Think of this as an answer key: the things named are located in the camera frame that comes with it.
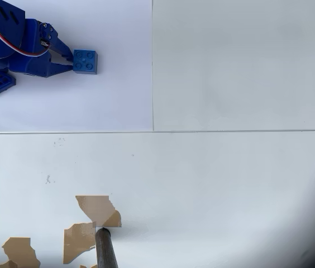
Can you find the blue lego brick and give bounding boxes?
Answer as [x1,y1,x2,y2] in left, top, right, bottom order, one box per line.
[73,49,98,75]

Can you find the white paper sheet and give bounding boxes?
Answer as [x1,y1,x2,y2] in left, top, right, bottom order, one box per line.
[0,0,154,132]

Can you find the red white black servo cable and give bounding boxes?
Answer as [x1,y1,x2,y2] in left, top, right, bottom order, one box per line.
[0,12,51,57]

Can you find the dark metal camera stand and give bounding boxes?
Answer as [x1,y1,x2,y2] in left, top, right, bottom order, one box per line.
[94,227,119,268]

